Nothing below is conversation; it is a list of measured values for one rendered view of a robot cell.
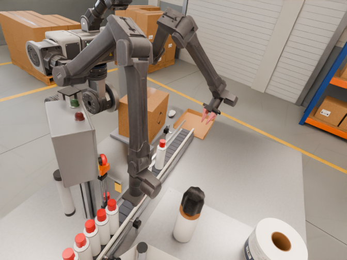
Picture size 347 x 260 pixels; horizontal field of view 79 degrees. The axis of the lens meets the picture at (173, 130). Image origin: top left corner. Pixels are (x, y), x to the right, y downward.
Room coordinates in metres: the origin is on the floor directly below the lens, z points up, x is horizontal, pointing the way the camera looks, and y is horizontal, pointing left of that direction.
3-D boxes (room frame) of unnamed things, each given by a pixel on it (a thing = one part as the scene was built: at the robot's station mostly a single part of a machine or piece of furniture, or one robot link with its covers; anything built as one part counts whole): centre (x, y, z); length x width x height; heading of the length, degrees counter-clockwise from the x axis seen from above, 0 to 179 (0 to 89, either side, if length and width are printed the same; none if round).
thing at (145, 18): (4.84, 0.91, 0.57); 1.20 x 0.83 x 1.14; 151
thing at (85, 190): (0.53, 0.32, 1.16); 0.04 x 0.04 x 0.67; 70
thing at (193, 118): (1.46, -0.17, 0.85); 0.30 x 0.26 x 0.04; 160
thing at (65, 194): (0.40, 0.32, 1.18); 0.04 x 0.04 x 0.21
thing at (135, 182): (0.52, 0.10, 1.19); 0.07 x 0.06 x 0.07; 59
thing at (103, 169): (0.53, 0.22, 1.04); 0.10 x 0.04 x 0.33; 70
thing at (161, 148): (0.88, 0.05, 0.98); 0.05 x 0.05 x 0.20
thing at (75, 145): (0.45, 0.28, 1.38); 0.17 x 0.10 x 0.19; 36
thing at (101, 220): (0.42, 0.21, 0.98); 0.05 x 0.05 x 0.20
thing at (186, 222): (0.50, -0.12, 1.03); 0.09 x 0.09 x 0.30
